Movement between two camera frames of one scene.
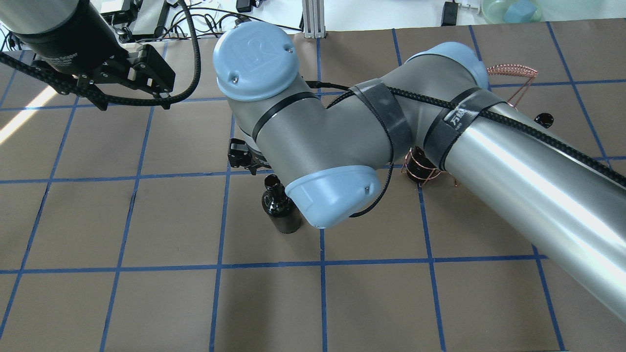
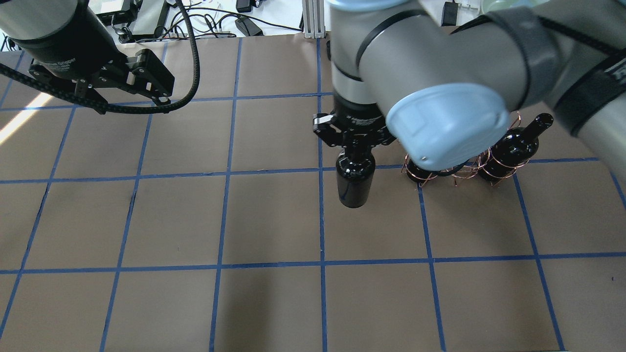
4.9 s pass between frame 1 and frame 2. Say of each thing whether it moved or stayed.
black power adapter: stayed
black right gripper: moved
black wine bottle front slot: stayed
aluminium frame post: stayed
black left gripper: stayed
